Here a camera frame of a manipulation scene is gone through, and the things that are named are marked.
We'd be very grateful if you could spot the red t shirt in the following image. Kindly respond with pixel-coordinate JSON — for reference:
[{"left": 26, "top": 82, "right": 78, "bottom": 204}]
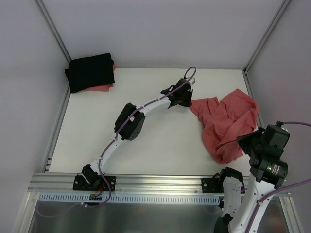
[
  {"left": 84, "top": 61, "right": 116, "bottom": 92},
  {"left": 190, "top": 89, "right": 259, "bottom": 164}
]

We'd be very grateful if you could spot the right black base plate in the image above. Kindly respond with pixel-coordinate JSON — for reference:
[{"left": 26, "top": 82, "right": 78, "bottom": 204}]
[{"left": 201, "top": 177, "right": 245, "bottom": 194}]

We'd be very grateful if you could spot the white slotted cable duct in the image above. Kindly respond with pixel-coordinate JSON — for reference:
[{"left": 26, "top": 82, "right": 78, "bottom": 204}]
[{"left": 38, "top": 192, "right": 220, "bottom": 205}]

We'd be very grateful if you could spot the left rear frame post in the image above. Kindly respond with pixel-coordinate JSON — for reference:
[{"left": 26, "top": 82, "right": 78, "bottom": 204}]
[{"left": 34, "top": 0, "right": 71, "bottom": 64}]

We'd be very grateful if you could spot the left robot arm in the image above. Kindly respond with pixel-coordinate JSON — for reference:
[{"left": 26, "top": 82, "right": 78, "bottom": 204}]
[{"left": 73, "top": 77, "right": 195, "bottom": 191}]

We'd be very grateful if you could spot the right rear frame post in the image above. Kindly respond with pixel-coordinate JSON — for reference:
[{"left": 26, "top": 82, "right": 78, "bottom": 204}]
[{"left": 243, "top": 0, "right": 292, "bottom": 73}]

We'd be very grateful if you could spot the frame post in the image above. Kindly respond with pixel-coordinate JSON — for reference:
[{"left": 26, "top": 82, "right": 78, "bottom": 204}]
[
  {"left": 243, "top": 0, "right": 292, "bottom": 73},
  {"left": 34, "top": 0, "right": 71, "bottom": 64}
]

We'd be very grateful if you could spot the folded red t shirt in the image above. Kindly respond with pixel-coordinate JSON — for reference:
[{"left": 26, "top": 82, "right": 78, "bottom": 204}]
[{"left": 84, "top": 61, "right": 116, "bottom": 92}]

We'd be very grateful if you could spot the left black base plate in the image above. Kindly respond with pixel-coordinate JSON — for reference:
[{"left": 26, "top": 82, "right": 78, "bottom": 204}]
[{"left": 72, "top": 174, "right": 117, "bottom": 192}]

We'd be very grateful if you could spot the folded black t shirt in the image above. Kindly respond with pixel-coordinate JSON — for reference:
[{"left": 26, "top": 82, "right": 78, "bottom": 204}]
[{"left": 65, "top": 53, "right": 115, "bottom": 93}]

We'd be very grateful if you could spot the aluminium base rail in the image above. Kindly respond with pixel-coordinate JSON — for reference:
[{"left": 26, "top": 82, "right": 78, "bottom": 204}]
[{"left": 28, "top": 172, "right": 291, "bottom": 195}]

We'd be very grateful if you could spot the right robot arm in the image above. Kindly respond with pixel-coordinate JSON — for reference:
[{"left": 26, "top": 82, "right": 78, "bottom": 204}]
[{"left": 213, "top": 124, "right": 290, "bottom": 233}]

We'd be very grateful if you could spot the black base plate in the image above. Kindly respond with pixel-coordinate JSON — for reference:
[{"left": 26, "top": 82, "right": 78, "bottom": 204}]
[
  {"left": 201, "top": 177, "right": 245, "bottom": 194},
  {"left": 72, "top": 174, "right": 117, "bottom": 192}
]

